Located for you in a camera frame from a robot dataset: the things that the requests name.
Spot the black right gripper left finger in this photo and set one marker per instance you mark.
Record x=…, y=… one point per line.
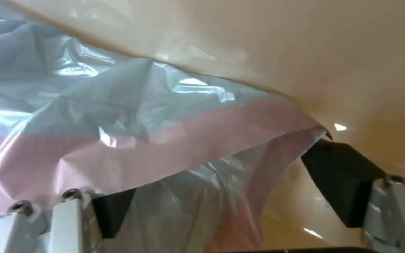
x=69, y=224

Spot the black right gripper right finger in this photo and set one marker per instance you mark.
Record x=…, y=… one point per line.
x=343, y=184

